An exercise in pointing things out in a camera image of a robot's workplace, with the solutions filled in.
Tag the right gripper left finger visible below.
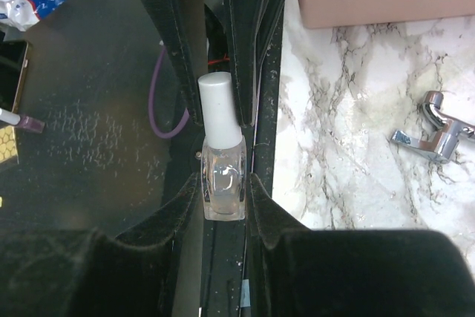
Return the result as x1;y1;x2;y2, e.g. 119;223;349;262
1;174;200;316

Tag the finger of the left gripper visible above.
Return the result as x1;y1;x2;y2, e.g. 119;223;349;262
223;0;285;126
141;0;203;125

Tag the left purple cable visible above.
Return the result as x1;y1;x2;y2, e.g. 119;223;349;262
148;45;190;139

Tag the chrome faucet fitting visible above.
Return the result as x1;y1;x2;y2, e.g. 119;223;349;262
391;91;474;164

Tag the black mounting rail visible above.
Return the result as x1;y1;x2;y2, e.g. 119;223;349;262
163;19;284;316

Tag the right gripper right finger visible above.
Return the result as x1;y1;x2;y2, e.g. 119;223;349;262
246;174;474;316

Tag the purple nail polish bottle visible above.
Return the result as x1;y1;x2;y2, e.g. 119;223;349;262
0;108;45;134

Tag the clear nail polish bottle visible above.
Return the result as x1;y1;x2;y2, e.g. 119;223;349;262
198;71;246;221

